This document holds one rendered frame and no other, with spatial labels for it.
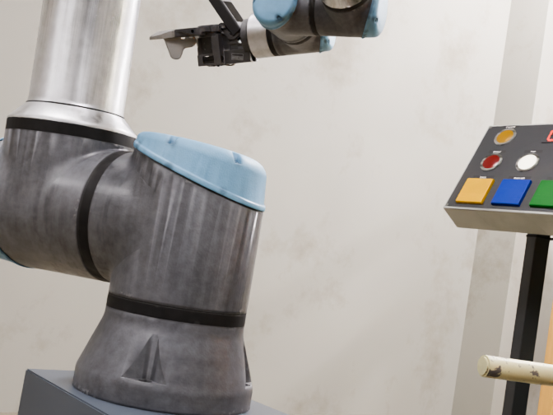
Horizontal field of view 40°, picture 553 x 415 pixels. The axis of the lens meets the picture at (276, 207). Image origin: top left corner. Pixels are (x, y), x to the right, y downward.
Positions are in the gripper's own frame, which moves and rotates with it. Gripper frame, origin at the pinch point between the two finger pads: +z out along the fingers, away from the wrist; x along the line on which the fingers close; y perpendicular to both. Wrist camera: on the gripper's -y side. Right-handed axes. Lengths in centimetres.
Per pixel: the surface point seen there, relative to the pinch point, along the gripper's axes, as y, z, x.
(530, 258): 58, -69, 41
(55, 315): 99, 123, 100
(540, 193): 41, -72, 33
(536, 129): 29, -70, 52
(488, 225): 50, -60, 40
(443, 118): 43, 1, 325
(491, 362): 71, -64, 6
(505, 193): 42, -64, 36
